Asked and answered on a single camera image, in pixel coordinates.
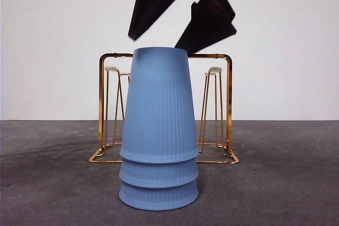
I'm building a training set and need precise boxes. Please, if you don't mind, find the blue ribbed plastic cup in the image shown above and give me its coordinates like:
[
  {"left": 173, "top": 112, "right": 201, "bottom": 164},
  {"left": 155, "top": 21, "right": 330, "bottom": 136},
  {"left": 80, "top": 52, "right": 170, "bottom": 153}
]
[
  {"left": 119, "top": 47, "right": 199, "bottom": 164},
  {"left": 118, "top": 179, "right": 199, "bottom": 211},
  {"left": 119, "top": 154, "right": 199, "bottom": 187}
]

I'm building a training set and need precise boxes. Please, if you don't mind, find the gold wire cup holder rack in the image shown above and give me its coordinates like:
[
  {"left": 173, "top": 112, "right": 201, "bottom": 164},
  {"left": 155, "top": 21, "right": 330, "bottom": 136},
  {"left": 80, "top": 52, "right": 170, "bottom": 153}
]
[{"left": 88, "top": 52, "right": 240, "bottom": 165}]

